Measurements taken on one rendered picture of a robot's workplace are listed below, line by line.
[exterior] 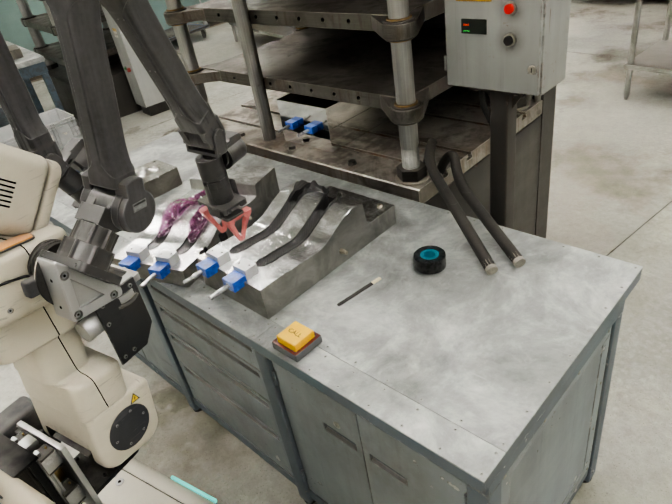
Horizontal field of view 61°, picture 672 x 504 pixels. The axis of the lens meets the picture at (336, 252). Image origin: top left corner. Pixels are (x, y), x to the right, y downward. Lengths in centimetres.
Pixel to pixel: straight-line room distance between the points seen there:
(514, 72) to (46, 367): 135
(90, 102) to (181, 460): 154
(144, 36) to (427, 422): 83
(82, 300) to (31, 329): 19
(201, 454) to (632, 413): 151
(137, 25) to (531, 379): 94
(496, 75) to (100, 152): 113
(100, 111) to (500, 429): 86
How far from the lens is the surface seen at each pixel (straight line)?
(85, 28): 95
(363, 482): 155
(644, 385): 234
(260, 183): 178
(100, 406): 130
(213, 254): 145
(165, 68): 108
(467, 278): 141
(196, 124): 115
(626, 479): 207
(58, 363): 126
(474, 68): 176
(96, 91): 97
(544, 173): 268
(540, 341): 126
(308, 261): 140
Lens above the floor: 166
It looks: 34 degrees down
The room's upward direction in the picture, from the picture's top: 10 degrees counter-clockwise
